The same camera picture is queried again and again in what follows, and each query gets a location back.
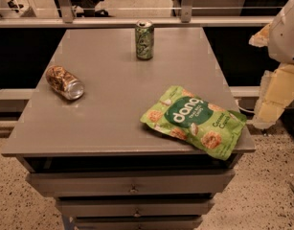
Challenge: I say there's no green soda can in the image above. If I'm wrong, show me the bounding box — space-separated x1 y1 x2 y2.
135 20 154 60

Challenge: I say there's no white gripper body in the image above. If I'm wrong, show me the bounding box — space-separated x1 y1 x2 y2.
268 0 294 64

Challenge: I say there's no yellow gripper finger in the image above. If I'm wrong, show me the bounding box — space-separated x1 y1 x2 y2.
249 24 271 47
252 64 294 129

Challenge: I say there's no green dang chips bag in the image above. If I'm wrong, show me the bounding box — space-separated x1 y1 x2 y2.
140 85 246 160

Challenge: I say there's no white cable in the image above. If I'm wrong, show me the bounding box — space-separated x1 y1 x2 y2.
237 103 256 115

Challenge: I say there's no orange soda can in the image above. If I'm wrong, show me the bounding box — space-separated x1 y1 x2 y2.
45 65 84 101

